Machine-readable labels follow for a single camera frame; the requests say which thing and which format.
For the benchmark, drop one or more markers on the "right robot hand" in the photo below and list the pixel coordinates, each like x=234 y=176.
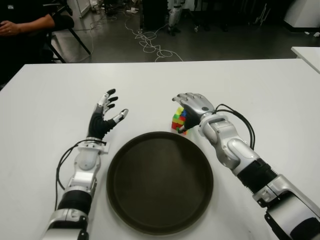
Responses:
x=200 y=107

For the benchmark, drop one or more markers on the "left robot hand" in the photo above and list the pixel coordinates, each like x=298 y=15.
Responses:
x=97 y=125

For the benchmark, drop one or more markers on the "person bare hand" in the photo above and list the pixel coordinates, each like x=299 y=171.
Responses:
x=10 y=28

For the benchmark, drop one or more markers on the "multicoloured Rubik's cube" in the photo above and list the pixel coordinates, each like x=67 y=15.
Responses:
x=178 y=120

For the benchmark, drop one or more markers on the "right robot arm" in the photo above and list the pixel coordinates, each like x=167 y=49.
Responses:
x=237 y=152

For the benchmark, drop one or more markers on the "person bare forearm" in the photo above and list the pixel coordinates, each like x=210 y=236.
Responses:
x=37 y=25

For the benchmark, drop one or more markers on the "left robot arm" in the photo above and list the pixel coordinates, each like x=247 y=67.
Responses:
x=80 y=175

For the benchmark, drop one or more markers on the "dark brown round plate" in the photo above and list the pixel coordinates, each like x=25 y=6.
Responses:
x=160 y=183

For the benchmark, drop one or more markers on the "person in black shirt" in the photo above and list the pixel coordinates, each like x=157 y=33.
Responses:
x=20 y=10

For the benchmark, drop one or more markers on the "black chair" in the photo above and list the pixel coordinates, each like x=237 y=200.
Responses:
x=63 y=22

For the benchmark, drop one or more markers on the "white floor cabinet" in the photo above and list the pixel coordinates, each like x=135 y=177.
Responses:
x=81 y=7

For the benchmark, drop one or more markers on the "white humanoid robot legs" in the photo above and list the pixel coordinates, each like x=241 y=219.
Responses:
x=174 y=15

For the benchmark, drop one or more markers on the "black cabinet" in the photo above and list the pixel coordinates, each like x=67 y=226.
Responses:
x=156 y=13

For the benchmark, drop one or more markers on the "grey metal stand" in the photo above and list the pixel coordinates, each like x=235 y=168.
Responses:
x=262 y=15

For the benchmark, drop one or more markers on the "white power strip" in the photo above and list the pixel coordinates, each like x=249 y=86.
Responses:
x=133 y=10

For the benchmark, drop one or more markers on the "white side table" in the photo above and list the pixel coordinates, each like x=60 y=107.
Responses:
x=308 y=56

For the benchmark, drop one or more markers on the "white curved cabinet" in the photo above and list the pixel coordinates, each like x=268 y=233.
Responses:
x=303 y=12

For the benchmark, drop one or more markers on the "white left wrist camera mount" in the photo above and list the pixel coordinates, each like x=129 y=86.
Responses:
x=106 y=148

